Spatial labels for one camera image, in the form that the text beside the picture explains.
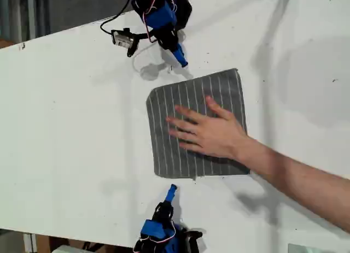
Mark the grey white-striped square towel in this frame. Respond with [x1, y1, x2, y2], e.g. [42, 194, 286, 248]
[145, 68, 251, 181]

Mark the person's hand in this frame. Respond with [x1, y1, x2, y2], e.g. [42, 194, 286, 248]
[166, 95, 257, 161]

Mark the white plastic object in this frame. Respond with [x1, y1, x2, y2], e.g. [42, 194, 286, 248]
[51, 244, 86, 253]

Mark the camera black stalk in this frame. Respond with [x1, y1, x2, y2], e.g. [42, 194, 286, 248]
[126, 31, 160, 58]

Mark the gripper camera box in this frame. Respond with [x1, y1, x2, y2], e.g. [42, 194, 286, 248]
[182, 228, 205, 253]
[110, 28, 137, 50]

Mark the camera black cable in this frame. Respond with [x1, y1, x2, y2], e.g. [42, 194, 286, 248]
[99, 0, 132, 35]

